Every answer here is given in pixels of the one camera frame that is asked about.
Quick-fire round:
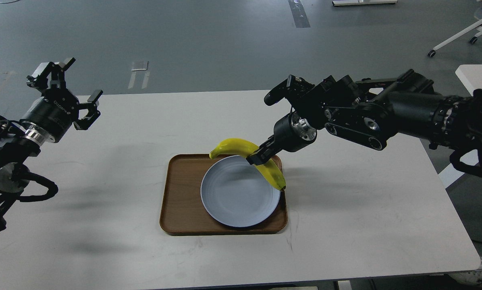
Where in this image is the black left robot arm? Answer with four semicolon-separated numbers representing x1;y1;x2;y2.
0;58;103;232

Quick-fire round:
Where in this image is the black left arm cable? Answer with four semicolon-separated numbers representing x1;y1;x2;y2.
7;171;59;203

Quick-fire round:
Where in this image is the blue round plate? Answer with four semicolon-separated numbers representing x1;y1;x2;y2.
200;155;281;228

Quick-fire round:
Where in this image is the white wheeled chair base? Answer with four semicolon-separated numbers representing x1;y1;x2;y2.
428;0;482;57

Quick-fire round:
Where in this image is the yellow banana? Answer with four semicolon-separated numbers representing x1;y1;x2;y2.
208;138;287;191

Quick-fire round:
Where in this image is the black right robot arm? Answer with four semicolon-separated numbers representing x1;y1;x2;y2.
247;69;482;178

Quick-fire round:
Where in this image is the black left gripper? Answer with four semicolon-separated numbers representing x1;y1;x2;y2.
20;57;103;143

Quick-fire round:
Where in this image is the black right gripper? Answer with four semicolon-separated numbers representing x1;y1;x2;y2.
246;112;317;166

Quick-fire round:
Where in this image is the brown wooden tray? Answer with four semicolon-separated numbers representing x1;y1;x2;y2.
159;154;288;236

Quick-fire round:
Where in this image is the white furniture base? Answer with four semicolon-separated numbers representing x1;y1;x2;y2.
332;0;398;7

